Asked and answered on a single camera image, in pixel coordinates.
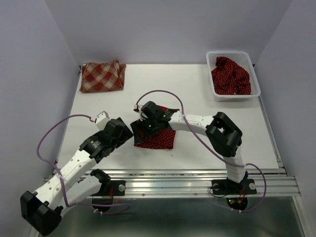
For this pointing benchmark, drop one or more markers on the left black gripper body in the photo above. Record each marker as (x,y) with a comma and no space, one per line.
(125,135)

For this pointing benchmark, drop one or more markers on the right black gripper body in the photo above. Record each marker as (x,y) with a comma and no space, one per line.
(150,124)

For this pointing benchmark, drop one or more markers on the red polka dot skirt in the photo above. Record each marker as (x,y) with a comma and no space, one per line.
(229,78)
(164,140)

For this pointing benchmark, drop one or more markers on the red plaid skirt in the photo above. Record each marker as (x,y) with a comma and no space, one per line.
(103,77)

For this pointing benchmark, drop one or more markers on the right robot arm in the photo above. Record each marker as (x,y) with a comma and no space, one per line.
(223,134)

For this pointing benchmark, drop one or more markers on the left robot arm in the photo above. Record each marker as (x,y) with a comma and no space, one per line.
(45,207)

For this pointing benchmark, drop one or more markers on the white plastic basket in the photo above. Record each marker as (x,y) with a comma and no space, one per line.
(243,60)

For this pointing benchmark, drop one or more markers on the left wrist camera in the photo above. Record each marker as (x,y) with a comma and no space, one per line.
(101,120)

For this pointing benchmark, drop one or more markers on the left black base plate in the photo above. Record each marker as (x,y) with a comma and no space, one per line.
(116,188)

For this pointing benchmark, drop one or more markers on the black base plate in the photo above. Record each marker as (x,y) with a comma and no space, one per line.
(116,188)
(227,187)

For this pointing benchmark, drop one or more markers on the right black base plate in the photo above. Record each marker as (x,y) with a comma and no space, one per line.
(227,187)

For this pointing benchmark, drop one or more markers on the aluminium mounting rail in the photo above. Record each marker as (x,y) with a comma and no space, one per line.
(184,183)

